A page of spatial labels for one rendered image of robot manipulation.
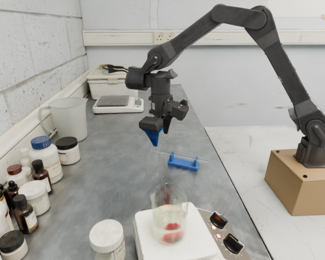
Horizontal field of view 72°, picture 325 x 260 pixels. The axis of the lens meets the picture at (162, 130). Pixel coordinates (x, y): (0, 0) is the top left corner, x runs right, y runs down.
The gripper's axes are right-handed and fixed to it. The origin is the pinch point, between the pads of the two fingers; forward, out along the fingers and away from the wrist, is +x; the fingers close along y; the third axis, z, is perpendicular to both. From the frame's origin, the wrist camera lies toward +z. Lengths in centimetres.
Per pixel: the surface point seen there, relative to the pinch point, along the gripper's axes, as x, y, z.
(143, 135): 11.2, 14.3, -13.4
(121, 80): -1, 54, -46
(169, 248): 2.3, -36.6, 15.8
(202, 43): -18, 106, -10
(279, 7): -40, 132, 36
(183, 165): 10.2, -1.7, 8.3
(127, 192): 11.1, -18.2, -2.8
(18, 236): 6.7, -41.3, -13.3
